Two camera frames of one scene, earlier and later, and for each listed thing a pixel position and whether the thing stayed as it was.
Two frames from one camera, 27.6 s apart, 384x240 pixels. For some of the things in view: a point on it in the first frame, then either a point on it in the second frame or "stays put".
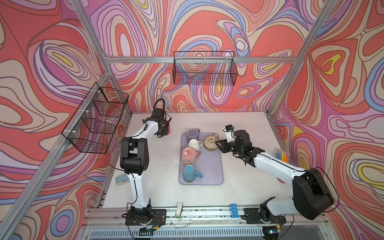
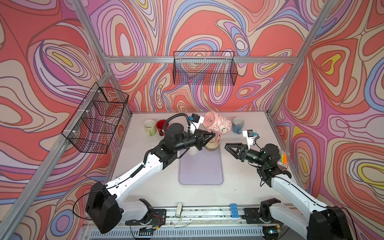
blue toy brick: (234, 211) stays put
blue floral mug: (189, 174) to (238, 125)
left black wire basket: (93, 126) stays put
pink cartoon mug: (189, 155) to (217, 124)
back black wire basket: (204, 68) stays put
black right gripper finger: (223, 145) to (237, 145)
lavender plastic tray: (208, 163) stays put
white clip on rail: (180, 209) stays put
